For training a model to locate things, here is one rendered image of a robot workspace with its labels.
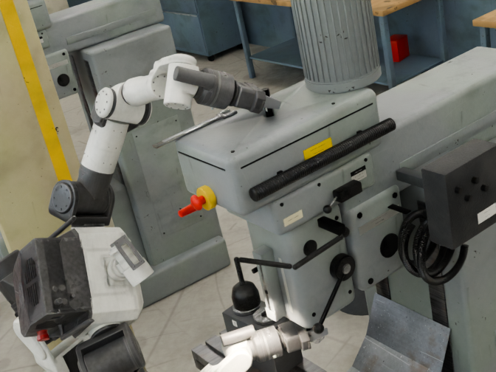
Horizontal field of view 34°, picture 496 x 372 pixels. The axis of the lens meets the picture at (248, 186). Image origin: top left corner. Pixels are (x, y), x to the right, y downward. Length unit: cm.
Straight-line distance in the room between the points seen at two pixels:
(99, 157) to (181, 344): 258
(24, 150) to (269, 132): 187
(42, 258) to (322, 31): 89
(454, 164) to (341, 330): 253
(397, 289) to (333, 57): 87
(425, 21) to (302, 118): 571
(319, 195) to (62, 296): 68
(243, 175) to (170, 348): 283
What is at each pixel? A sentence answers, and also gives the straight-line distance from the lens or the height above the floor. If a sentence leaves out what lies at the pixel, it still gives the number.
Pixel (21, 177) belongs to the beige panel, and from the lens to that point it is 366.
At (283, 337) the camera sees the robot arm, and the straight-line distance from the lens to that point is 232.
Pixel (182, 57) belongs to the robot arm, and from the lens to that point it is 194.
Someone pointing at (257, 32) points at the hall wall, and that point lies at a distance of 974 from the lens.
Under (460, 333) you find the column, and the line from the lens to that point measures 253.
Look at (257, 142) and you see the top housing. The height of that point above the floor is 189.
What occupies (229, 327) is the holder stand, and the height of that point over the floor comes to 106.
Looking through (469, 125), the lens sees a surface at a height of 165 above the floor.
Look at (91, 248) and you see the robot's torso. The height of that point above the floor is 165.
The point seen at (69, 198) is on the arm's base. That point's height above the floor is 177.
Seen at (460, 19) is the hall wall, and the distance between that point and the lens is 738.
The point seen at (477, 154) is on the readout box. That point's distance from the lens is 206.
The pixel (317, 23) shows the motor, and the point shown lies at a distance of 206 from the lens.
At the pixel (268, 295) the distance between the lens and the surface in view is 220.
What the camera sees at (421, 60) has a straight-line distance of 753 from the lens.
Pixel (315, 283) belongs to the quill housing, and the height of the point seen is 144.
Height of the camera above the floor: 260
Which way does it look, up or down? 25 degrees down
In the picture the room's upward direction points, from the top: 13 degrees counter-clockwise
